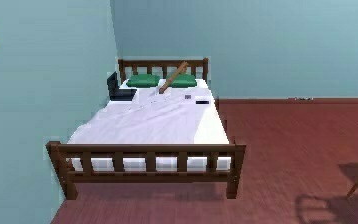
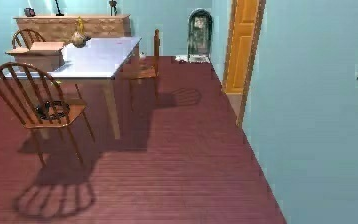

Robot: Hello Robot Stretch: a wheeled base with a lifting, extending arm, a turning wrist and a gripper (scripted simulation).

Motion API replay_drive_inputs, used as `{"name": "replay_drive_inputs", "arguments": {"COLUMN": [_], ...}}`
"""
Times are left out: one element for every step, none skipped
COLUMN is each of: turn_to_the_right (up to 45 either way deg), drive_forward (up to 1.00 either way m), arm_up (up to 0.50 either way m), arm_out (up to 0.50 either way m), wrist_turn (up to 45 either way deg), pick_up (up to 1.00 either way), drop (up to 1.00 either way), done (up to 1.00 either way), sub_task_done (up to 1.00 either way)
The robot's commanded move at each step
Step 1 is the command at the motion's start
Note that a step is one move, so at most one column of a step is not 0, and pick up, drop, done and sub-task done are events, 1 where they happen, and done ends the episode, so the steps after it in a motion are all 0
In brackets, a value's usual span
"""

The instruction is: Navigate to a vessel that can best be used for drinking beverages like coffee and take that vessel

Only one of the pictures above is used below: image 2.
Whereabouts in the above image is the black thin lamp stand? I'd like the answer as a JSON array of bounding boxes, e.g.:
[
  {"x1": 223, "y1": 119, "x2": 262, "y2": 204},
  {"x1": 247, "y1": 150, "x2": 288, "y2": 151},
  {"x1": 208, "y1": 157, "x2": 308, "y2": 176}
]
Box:
[{"x1": 53, "y1": 0, "x2": 65, "y2": 17}]

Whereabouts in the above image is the brown wooden spindle chair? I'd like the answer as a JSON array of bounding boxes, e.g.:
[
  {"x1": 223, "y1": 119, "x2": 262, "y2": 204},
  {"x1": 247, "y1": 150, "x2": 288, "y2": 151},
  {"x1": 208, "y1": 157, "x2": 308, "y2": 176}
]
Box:
[
  {"x1": 11, "y1": 28, "x2": 47, "y2": 50},
  {"x1": 0, "y1": 61, "x2": 96, "y2": 168},
  {"x1": 119, "y1": 28, "x2": 162, "y2": 113}
]

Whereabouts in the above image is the tan vase with yellow flower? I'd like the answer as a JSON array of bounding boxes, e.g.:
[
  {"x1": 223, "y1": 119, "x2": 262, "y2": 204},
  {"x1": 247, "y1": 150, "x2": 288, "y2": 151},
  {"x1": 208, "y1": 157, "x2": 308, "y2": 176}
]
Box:
[{"x1": 70, "y1": 17, "x2": 89, "y2": 49}]

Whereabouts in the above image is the dark small statuette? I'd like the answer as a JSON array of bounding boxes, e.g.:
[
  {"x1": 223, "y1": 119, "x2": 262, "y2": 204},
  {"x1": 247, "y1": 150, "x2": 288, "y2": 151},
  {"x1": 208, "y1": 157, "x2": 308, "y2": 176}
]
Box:
[{"x1": 108, "y1": 0, "x2": 118, "y2": 17}]

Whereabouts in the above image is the light brown wooden sideboard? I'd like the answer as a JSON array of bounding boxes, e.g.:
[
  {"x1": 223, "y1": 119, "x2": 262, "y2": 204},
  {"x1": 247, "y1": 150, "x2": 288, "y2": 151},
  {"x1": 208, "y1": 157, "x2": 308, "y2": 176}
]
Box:
[{"x1": 13, "y1": 14, "x2": 132, "y2": 44}]

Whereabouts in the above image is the white top wooden table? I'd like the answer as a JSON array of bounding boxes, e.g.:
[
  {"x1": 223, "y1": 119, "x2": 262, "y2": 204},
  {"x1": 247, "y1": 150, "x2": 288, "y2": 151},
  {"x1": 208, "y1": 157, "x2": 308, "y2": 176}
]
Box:
[{"x1": 2, "y1": 36, "x2": 143, "y2": 141}]

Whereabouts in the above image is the orange wooden room door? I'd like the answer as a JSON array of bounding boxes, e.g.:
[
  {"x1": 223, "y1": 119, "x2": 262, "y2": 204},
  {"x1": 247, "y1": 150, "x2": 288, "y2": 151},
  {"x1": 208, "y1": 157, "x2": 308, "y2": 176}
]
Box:
[{"x1": 225, "y1": 0, "x2": 261, "y2": 94}]

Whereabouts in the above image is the brown cardboard box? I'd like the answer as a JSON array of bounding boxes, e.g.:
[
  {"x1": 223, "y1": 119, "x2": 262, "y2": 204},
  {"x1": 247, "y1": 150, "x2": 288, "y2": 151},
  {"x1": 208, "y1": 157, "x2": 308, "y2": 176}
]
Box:
[{"x1": 5, "y1": 41, "x2": 67, "y2": 73}]

